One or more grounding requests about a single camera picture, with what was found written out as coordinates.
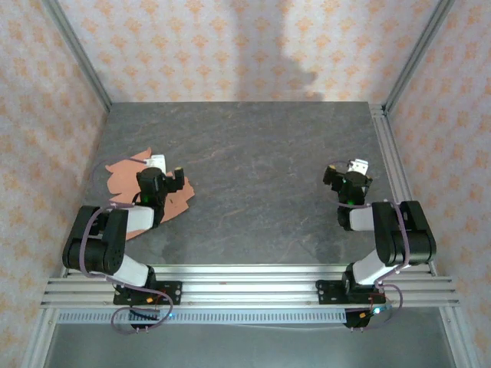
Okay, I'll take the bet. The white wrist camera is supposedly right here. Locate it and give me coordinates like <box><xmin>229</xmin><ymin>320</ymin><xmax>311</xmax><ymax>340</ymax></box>
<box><xmin>347</xmin><ymin>158</ymin><xmax>370</xmax><ymax>176</ymax></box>
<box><xmin>144</xmin><ymin>154</ymin><xmax>166</xmax><ymax>173</ymax></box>

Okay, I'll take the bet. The aluminium frame post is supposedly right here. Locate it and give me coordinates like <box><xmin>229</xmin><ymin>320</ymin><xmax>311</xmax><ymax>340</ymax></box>
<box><xmin>41</xmin><ymin>0</ymin><xmax>113</xmax><ymax>113</ymax></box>
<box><xmin>381</xmin><ymin>0</ymin><xmax>456</xmax><ymax>114</ymax></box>

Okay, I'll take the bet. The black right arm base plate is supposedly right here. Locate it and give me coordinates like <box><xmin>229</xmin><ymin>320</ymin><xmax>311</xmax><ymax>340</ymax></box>
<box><xmin>315</xmin><ymin>279</ymin><xmax>387</xmax><ymax>307</ymax></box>

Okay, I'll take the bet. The small circuit board with LED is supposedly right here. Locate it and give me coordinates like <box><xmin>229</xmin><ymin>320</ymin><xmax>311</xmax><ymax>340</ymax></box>
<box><xmin>368</xmin><ymin>304</ymin><xmax>393</xmax><ymax>320</ymax></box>

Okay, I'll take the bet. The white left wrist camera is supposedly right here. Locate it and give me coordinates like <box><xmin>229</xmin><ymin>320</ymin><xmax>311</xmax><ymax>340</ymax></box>
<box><xmin>144</xmin><ymin>154</ymin><xmax>166</xmax><ymax>173</ymax></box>

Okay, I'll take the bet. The aluminium mounting rail beam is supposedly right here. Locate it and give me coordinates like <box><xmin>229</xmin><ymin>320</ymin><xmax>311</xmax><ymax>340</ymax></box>
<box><xmin>40</xmin><ymin>264</ymin><xmax>461</xmax><ymax>307</ymax></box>

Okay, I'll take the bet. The aluminium side rail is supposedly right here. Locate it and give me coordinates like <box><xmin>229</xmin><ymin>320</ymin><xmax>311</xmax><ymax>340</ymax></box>
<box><xmin>370</xmin><ymin>103</ymin><xmax>438</xmax><ymax>277</ymax></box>

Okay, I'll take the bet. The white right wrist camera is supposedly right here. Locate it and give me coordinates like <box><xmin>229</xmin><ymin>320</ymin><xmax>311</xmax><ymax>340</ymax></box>
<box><xmin>347</xmin><ymin>158</ymin><xmax>370</xmax><ymax>176</ymax></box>

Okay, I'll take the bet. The aluminium frame leg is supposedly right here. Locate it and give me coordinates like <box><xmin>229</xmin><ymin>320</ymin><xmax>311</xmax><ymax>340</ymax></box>
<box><xmin>22</xmin><ymin>306</ymin><xmax>58</xmax><ymax>368</ymax></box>
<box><xmin>437</xmin><ymin>306</ymin><xmax>473</xmax><ymax>368</ymax></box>

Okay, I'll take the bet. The grey metal lower panel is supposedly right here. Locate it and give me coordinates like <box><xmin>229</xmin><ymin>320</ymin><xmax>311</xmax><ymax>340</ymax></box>
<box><xmin>45</xmin><ymin>324</ymin><xmax>457</xmax><ymax>368</ymax></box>

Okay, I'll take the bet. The orange paper box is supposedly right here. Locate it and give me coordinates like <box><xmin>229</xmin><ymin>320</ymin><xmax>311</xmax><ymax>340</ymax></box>
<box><xmin>104</xmin><ymin>148</ymin><xmax>196</xmax><ymax>242</ymax></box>

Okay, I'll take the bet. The grey slotted cable duct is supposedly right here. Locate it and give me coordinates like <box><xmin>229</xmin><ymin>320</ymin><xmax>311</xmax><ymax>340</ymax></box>
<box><xmin>57</xmin><ymin>309</ymin><xmax>348</xmax><ymax>325</ymax></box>

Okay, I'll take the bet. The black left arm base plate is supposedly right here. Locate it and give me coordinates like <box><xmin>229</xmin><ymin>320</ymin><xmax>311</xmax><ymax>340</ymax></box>
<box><xmin>113</xmin><ymin>281</ymin><xmax>183</xmax><ymax>307</ymax></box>

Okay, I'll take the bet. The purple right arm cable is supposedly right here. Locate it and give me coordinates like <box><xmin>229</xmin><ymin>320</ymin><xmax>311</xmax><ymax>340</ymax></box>
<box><xmin>329</xmin><ymin>159</ymin><xmax>408</xmax><ymax>331</ymax></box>

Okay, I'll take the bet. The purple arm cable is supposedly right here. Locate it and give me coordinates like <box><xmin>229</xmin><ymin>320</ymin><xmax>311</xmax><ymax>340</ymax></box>
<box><xmin>329</xmin><ymin>159</ymin><xmax>408</xmax><ymax>331</ymax></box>
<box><xmin>78</xmin><ymin>155</ymin><xmax>173</xmax><ymax>335</ymax></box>

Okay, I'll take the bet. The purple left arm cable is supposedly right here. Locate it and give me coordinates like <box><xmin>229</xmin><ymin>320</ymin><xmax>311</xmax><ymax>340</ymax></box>
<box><xmin>78</xmin><ymin>155</ymin><xmax>173</xmax><ymax>335</ymax></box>

